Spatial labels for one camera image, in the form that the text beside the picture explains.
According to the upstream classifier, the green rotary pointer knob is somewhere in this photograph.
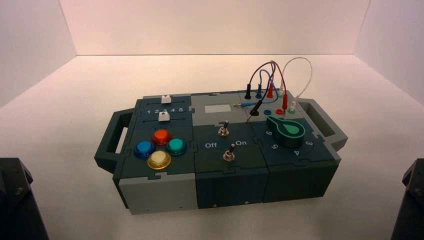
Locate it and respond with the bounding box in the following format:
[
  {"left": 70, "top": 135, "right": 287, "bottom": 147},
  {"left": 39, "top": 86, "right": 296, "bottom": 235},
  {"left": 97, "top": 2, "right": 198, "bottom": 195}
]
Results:
[{"left": 266, "top": 115, "right": 306, "bottom": 149}]

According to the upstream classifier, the pale rectangular display window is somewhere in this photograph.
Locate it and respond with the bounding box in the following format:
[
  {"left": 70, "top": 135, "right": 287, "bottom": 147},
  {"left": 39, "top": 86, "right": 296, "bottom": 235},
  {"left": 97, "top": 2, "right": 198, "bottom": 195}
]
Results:
[{"left": 203, "top": 104, "right": 232, "bottom": 116}]

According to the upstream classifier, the green round push button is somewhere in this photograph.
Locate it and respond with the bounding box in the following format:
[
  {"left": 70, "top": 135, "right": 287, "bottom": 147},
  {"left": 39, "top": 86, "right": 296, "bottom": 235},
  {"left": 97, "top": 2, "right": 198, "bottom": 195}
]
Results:
[{"left": 165, "top": 138, "right": 188, "bottom": 157}]

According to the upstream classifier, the orange round push button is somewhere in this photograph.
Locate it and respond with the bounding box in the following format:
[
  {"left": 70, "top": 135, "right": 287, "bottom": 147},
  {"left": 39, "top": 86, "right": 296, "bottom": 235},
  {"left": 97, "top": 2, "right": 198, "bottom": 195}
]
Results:
[{"left": 151, "top": 129, "right": 173, "bottom": 146}]

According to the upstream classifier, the yellow round push button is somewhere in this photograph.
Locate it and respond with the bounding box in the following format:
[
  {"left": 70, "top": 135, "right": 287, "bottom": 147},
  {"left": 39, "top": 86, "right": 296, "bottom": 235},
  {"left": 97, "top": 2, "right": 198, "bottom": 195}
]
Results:
[{"left": 147, "top": 150, "right": 172, "bottom": 171}]

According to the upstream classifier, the dark green grey control box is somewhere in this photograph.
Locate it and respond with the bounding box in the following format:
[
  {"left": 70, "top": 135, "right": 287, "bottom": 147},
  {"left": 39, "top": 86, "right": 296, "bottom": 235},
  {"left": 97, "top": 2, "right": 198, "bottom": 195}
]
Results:
[{"left": 94, "top": 89, "right": 349, "bottom": 216}]

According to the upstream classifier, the blue round push button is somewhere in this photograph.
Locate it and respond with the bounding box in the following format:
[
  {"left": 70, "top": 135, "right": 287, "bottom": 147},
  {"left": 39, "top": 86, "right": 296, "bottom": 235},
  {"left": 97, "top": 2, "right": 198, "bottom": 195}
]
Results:
[{"left": 133, "top": 140, "right": 156, "bottom": 159}]

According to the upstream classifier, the silver metal toggle switch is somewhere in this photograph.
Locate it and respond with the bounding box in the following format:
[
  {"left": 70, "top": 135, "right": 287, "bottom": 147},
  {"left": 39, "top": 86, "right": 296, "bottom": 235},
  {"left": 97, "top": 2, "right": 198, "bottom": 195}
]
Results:
[
  {"left": 222, "top": 144, "right": 236, "bottom": 163},
  {"left": 217, "top": 120, "right": 230, "bottom": 137}
]

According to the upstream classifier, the blue banana plug cable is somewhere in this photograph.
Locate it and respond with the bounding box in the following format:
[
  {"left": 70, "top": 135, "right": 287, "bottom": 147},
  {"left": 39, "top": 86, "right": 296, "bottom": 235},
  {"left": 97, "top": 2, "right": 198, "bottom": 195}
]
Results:
[{"left": 232, "top": 69, "right": 276, "bottom": 108}]

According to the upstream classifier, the black banana plug cable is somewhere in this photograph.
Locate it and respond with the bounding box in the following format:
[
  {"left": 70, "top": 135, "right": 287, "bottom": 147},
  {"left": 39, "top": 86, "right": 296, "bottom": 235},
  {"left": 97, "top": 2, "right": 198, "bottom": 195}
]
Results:
[{"left": 244, "top": 61, "right": 277, "bottom": 124}]

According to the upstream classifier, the red banana plug cable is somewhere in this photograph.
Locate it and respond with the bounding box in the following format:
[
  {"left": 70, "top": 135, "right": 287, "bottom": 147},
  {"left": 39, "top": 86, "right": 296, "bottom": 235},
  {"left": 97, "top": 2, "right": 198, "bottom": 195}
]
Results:
[{"left": 266, "top": 60, "right": 289, "bottom": 110}]

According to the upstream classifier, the white banana plug cable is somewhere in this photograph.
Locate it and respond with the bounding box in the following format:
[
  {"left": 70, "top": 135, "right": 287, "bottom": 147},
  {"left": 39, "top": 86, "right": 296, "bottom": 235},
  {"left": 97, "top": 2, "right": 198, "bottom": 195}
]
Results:
[{"left": 278, "top": 57, "right": 313, "bottom": 114}]

